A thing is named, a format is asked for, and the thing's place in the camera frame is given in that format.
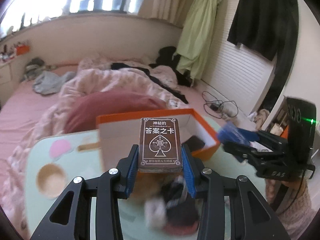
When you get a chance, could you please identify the black cables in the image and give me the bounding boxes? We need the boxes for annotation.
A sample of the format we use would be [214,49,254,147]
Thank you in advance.
[201,91,238,119]

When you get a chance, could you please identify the pale crumpled cloth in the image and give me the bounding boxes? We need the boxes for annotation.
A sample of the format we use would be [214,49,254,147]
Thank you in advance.
[249,109,270,129]

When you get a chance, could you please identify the white cloth item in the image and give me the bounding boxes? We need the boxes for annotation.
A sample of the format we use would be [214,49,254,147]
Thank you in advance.
[144,196,168,224]

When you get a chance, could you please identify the black clothes pile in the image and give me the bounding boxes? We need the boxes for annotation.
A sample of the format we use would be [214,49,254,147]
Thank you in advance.
[156,46,195,87]

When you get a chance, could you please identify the pink bed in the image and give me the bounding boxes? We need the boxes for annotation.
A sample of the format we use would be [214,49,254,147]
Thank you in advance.
[0,62,253,218]

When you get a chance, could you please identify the black hanging garment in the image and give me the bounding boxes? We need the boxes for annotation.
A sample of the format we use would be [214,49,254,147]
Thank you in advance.
[227,0,300,113]

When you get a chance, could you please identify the black cloth bundle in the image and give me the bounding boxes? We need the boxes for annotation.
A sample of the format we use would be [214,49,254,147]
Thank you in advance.
[160,177,200,228]

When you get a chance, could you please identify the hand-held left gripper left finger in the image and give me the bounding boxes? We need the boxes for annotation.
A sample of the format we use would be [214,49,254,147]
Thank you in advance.
[30,144,139,240]

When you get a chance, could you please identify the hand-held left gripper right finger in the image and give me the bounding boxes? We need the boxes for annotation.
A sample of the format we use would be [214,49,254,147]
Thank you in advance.
[181,144,292,240]

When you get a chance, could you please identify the dark red pillow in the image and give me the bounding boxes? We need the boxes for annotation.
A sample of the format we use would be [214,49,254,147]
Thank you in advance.
[64,91,167,134]

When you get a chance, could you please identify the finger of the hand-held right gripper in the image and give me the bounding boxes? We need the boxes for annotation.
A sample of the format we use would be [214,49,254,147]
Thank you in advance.
[222,142,275,170]
[216,121,288,147]

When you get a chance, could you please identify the orange cardboard box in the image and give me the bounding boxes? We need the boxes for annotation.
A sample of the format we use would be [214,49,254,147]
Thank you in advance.
[96,108,222,162]

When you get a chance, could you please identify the person's right forearm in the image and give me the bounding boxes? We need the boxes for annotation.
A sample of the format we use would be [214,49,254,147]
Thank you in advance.
[265,177,313,240]

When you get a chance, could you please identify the white shelf unit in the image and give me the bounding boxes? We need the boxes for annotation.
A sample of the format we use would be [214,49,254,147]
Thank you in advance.
[265,96,290,135]

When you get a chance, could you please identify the long black garment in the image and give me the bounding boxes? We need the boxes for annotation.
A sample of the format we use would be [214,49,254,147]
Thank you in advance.
[111,62,189,104]

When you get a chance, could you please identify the brown card box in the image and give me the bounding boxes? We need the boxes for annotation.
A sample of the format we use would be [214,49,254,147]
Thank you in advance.
[137,117,184,173]

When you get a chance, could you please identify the pale green desktop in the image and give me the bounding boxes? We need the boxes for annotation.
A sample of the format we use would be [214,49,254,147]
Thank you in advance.
[25,115,275,240]

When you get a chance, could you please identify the grey clothes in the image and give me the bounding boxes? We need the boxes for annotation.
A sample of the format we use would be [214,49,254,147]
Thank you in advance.
[25,57,75,94]

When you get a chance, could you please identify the white louvred door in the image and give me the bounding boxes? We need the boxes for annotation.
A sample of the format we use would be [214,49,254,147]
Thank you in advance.
[204,34,275,120]

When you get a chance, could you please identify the flat black item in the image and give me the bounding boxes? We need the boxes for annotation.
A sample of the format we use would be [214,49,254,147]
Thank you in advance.
[184,135,206,153]

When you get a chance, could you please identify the green hanging garment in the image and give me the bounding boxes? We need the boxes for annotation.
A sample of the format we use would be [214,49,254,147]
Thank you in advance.
[175,0,227,80]

